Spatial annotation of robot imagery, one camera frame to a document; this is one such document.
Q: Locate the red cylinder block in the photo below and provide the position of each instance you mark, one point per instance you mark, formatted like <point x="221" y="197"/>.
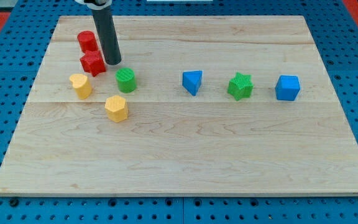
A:
<point x="87" y="41"/>

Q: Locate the yellow hexagon block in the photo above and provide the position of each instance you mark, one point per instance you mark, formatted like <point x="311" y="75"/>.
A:
<point x="116" y="108"/>

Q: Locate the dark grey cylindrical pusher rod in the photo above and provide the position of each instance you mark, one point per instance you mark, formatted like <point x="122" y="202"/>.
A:
<point x="107" y="35"/>

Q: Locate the red star block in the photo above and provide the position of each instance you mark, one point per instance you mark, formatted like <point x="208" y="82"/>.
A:
<point x="93" y="63"/>

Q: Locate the light wooden board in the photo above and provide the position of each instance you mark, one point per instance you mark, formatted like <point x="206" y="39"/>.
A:
<point x="174" y="144"/>

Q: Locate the yellow heart block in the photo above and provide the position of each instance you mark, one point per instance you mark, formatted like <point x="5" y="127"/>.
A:
<point x="81" y="84"/>

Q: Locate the blue triangle block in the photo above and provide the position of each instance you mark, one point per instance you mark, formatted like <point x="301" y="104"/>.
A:
<point x="191" y="81"/>

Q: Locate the green star block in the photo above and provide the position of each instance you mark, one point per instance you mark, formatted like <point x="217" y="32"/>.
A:
<point x="240" y="86"/>

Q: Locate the blue cube block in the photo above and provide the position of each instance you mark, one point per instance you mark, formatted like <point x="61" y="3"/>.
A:
<point x="287" y="88"/>

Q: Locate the green cylinder block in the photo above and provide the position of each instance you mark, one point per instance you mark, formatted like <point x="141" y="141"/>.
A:
<point x="126" y="81"/>

